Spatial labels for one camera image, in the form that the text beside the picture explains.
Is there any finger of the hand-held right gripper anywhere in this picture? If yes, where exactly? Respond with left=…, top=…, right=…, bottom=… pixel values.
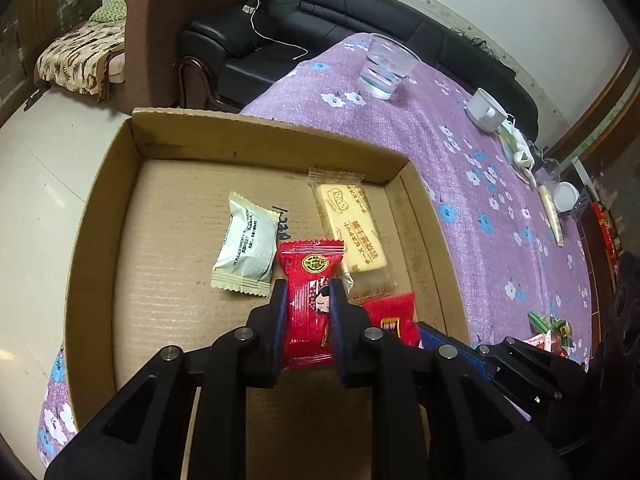
left=417, top=321, right=591, bottom=441

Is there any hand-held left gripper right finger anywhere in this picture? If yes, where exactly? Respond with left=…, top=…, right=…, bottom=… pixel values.
left=327, top=277, right=573, bottom=480

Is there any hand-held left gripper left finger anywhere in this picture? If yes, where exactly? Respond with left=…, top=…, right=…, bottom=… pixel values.
left=44, top=279, right=289, bottom=480

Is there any bright red snack packet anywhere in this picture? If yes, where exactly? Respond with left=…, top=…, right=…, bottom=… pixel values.
left=278, top=239, right=347, bottom=370

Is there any red candy packet yellow label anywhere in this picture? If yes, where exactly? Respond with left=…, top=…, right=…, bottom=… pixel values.
left=359, top=292, right=422, bottom=349

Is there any shallow cardboard box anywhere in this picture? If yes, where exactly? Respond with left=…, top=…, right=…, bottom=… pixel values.
left=64, top=107, right=472, bottom=480

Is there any cream white snack packet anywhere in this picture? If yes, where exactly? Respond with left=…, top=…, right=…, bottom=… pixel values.
left=210, top=190, right=281, bottom=297

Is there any yellow biscuit packet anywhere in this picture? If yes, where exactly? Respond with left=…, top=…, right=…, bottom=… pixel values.
left=307, top=167, right=397, bottom=307

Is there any small dark stand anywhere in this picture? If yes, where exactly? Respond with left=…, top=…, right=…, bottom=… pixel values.
left=570, top=186, right=595, bottom=222

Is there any cream tube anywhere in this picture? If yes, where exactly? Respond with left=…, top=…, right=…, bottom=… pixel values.
left=537, top=184, right=565, bottom=247

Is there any white round container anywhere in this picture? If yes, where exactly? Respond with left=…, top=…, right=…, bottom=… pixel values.
left=552, top=181, right=581, bottom=214

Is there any small clear glass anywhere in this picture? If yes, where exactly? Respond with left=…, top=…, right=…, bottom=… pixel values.
left=532, top=158, right=561, bottom=188

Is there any white crumpled cloth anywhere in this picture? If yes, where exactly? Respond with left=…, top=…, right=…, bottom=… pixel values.
left=497, top=119, right=537, bottom=182

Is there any white mug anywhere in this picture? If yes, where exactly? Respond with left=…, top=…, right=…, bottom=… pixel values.
left=465, top=87, right=509, bottom=134

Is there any clear plastic cup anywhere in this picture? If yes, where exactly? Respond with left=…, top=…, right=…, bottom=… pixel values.
left=357, top=32, right=422, bottom=101

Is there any black leather sofa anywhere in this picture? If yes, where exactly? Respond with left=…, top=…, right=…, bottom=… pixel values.
left=177, top=0, right=539, bottom=137

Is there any brown armchair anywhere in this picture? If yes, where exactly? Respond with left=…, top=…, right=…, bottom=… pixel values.
left=122, top=0, right=279, bottom=112

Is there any printed blanket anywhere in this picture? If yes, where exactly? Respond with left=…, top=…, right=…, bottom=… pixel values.
left=34, top=22, right=129, bottom=97

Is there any green patterned pillow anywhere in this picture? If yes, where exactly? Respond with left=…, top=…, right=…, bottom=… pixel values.
left=89, top=0, right=129, bottom=25

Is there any white charging cable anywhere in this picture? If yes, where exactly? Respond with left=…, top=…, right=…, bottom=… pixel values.
left=243, top=0, right=310, bottom=62

